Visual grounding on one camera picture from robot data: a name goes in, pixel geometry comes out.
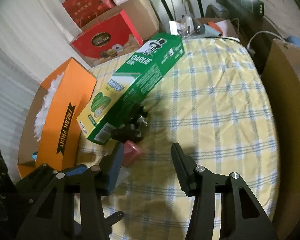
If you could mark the clutter of clear plastic items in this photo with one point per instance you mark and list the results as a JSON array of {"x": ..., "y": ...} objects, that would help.
[{"x": 225, "y": 27}]

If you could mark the yellow checked tablecloth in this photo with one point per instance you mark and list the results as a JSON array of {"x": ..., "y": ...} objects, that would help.
[{"x": 210, "y": 105}]

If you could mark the green toothpaste box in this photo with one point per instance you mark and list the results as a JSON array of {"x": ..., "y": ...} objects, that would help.
[{"x": 130, "y": 80}]

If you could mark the open brown cardboard box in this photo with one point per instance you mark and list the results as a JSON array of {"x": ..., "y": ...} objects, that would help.
[{"x": 282, "y": 105}]

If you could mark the brown cardboard carton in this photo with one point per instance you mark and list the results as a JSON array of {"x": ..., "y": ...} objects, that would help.
[{"x": 142, "y": 15}]

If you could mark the black clamp mount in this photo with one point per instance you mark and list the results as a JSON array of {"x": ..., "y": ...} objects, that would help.
[{"x": 127, "y": 132}]

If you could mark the red gift bag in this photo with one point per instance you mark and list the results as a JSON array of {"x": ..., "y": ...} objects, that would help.
[{"x": 87, "y": 2}]

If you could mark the orange cardboard box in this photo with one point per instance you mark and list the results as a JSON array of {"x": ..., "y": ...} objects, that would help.
[{"x": 65, "y": 100}]

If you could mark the clear bottle pink cap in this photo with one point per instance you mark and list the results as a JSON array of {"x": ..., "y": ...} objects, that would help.
[{"x": 131, "y": 153}]

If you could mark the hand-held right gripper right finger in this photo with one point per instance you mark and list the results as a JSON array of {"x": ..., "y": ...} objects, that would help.
[{"x": 182, "y": 170}]

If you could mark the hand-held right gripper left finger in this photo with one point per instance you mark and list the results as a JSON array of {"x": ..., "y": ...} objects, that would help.
[{"x": 116, "y": 166}]

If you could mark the white curtain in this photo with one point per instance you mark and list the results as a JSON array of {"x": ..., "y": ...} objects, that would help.
[{"x": 12, "y": 67}]

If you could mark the blue collapsible funnel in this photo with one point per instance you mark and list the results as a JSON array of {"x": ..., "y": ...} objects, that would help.
[{"x": 35, "y": 156}]

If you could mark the black lamp with light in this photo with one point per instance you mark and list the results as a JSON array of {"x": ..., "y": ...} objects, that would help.
[{"x": 255, "y": 5}]

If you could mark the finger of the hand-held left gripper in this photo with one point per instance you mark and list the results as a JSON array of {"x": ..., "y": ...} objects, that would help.
[
  {"x": 113, "y": 218},
  {"x": 76, "y": 171}
]

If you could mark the light blue object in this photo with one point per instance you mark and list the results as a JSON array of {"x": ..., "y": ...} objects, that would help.
[{"x": 296, "y": 41}]

